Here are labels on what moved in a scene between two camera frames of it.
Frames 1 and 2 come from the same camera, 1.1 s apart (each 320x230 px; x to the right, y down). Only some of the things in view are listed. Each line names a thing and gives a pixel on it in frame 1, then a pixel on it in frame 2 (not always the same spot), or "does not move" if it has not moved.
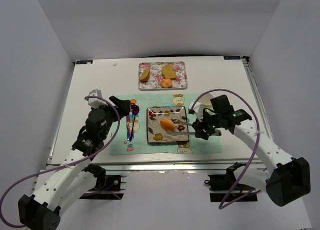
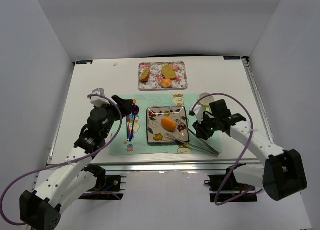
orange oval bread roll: (167, 124) does not move
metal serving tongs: (179, 122) -> (214, 152)
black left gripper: (122, 106) does not move
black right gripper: (203, 126) does not move
